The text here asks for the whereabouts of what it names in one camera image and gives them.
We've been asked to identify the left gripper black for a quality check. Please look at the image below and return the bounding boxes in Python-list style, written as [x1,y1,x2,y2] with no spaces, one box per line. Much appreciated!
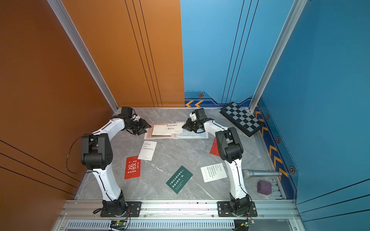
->
[128,118,152,135]

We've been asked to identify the white card large chinese text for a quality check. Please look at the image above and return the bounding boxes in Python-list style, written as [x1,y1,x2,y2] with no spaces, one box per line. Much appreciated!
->
[166,122,184,135]

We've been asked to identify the white card near left arm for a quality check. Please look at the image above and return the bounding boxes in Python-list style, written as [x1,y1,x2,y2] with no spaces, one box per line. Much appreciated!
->
[138,141,157,161]

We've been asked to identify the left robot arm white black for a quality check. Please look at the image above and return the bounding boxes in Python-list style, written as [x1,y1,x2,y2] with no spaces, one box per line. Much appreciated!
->
[81,107,151,217]

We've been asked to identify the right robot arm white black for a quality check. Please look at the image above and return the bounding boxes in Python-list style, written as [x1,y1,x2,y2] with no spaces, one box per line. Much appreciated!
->
[182,108,252,216]

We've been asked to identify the red card right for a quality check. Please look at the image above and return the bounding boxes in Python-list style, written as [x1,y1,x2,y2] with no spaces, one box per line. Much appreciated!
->
[210,138,220,157]

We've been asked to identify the red card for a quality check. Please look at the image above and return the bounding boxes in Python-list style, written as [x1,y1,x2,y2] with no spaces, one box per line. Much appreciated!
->
[210,138,220,157]
[124,157,141,180]

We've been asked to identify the red card left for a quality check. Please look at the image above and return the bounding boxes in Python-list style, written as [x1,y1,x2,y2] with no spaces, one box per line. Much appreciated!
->
[124,157,141,180]

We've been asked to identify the white card small text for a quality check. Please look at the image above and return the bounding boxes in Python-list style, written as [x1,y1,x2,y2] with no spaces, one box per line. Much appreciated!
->
[200,163,227,183]

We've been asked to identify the black white checkerboard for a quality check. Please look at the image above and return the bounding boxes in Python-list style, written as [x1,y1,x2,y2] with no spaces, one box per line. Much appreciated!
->
[220,102,263,137]

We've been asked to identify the dark green card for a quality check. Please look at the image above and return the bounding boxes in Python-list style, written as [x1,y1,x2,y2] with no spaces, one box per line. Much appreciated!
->
[166,166,193,194]

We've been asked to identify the purple box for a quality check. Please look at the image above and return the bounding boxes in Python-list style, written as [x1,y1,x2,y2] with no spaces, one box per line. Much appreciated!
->
[257,180,272,195]

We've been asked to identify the left circuit board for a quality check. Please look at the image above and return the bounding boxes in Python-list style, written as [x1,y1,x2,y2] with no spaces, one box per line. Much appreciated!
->
[109,220,128,231]

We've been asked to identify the circuit board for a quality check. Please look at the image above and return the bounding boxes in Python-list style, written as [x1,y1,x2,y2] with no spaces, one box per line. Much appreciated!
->
[240,218,255,231]
[109,220,128,231]

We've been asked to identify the right circuit board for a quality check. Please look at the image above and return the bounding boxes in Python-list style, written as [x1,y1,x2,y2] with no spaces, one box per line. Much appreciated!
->
[240,218,255,231]

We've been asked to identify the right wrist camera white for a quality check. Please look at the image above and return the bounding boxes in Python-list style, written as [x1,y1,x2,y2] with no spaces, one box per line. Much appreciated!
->
[190,111,198,121]

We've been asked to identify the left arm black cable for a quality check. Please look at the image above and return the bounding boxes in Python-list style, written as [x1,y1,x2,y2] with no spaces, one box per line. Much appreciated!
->
[66,135,93,174]

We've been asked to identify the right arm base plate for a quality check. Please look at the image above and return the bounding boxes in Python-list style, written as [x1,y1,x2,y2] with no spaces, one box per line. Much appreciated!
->
[216,201,258,218]

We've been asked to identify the aluminium front rail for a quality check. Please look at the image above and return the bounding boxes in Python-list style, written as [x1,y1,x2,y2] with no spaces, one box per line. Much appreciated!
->
[58,200,300,220]

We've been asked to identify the left aluminium corner post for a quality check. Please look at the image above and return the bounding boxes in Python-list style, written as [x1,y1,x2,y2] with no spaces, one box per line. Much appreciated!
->
[48,0,119,112]

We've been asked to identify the aluminium corner post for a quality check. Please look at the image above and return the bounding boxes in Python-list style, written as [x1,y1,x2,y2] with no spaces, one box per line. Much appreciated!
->
[48,0,119,112]
[249,0,307,114]

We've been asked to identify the right aluminium corner post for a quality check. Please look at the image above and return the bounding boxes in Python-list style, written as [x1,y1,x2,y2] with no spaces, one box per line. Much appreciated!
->
[249,0,307,114]

